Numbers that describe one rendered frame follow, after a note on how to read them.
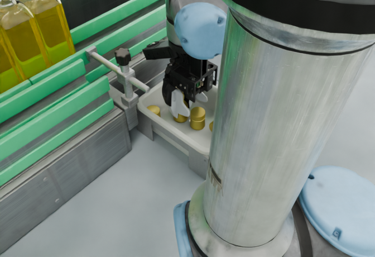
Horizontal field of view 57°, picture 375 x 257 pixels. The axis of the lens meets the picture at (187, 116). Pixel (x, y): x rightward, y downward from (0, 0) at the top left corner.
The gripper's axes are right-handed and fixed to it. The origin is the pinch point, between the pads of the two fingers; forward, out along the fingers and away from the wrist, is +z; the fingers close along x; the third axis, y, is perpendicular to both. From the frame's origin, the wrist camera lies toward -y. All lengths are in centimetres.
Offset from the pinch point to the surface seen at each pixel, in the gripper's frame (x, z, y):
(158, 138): -8.3, 3.5, 0.8
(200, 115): 0.5, -0.9, 5.7
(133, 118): -11.8, -3.8, -2.4
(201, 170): -8.4, 3.1, 13.8
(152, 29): 5.9, -11.8, -14.1
